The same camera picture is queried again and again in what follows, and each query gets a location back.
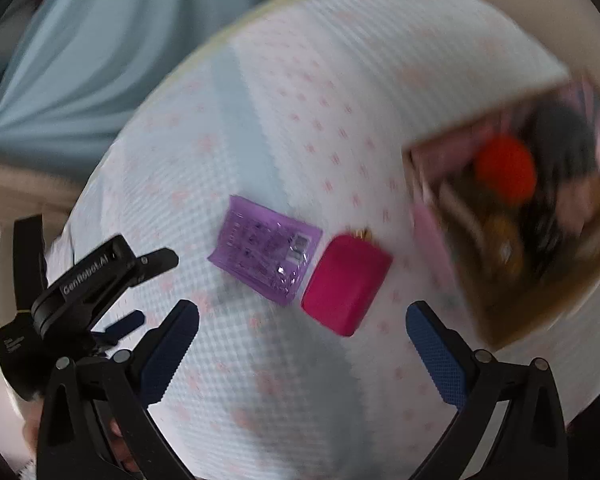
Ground brown plush toy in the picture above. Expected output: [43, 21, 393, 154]
[482, 214, 524, 284]

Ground magenta pouch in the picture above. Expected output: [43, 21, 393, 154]
[301, 228, 393, 337]

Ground purple plastic packet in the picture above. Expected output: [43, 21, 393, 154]
[208, 195, 323, 306]

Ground orange pompom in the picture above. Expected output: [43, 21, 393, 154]
[472, 136, 538, 207]

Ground grey fluffy hat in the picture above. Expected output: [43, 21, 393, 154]
[524, 101, 597, 185]

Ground person left hand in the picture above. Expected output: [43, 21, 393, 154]
[22, 399, 140, 474]

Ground cardboard box pink pattern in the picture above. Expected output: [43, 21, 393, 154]
[402, 75, 600, 349]

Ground patterned blue pink bedspread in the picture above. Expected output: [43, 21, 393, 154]
[42, 0, 600, 480]

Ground light blue hanging sheet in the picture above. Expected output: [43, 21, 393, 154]
[0, 0, 263, 174]

